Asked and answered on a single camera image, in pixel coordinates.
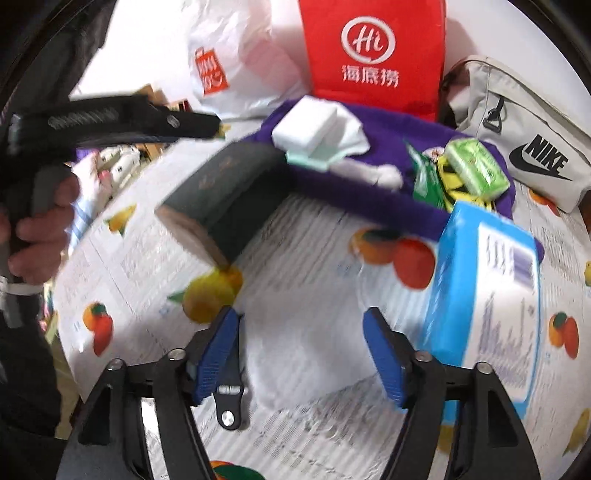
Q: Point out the white and green cloth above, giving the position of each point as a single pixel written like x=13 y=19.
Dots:
x=304 y=122

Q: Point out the light blue cardboard box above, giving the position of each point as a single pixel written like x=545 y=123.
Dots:
x=461 y=277

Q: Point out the grey waist bag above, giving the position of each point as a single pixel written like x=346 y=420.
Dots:
x=521 y=115

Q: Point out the red paper bag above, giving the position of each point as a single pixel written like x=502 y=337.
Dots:
x=369 y=99

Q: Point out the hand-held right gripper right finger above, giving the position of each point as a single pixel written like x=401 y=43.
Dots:
x=383 y=357

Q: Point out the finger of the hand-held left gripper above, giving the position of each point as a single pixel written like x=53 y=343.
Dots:
x=138 y=120

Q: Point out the white plastic shopping bag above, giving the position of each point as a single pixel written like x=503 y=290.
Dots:
x=258 y=60

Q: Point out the dark green box gold base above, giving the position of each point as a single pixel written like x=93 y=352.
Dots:
x=231 y=184

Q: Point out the person's left forearm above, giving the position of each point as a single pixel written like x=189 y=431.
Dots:
x=23 y=369

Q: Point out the person's left hand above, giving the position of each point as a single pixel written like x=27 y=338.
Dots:
x=44 y=230

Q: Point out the purple towel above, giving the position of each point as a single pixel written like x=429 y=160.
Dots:
x=392 y=203

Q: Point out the light green tissue packet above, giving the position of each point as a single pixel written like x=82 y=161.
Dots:
x=475 y=168

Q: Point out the fruit printed bed sheet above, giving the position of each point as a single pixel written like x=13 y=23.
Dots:
x=300 y=300

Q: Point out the wooden bedside furniture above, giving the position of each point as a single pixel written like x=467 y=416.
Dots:
x=154 y=91

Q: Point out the dark green sachet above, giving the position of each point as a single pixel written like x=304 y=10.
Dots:
x=425 y=180

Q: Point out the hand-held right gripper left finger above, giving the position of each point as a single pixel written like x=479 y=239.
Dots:
x=217 y=353

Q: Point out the white patterned containers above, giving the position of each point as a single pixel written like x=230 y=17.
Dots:
x=117 y=164

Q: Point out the white cotton roll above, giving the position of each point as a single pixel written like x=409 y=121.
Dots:
x=388 y=175

